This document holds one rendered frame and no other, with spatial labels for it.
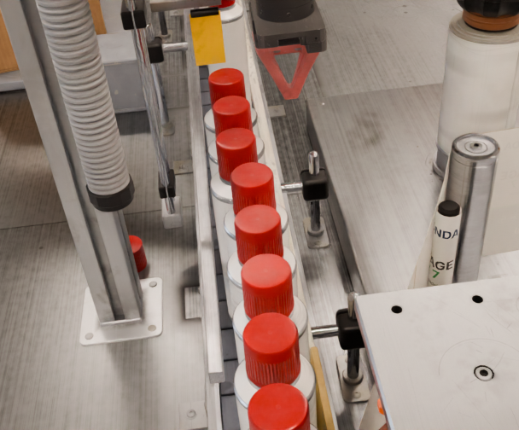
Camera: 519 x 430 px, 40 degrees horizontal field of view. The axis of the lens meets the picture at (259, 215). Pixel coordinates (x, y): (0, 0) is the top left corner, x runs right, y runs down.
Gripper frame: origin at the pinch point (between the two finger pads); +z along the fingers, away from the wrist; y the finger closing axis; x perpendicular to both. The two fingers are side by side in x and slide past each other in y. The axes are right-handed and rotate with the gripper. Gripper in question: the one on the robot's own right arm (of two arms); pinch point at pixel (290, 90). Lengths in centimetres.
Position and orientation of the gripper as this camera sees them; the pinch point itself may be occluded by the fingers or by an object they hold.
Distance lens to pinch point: 78.0
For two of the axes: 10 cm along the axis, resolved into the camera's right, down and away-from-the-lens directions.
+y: -0.9, -6.3, 7.7
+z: 0.8, 7.7, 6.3
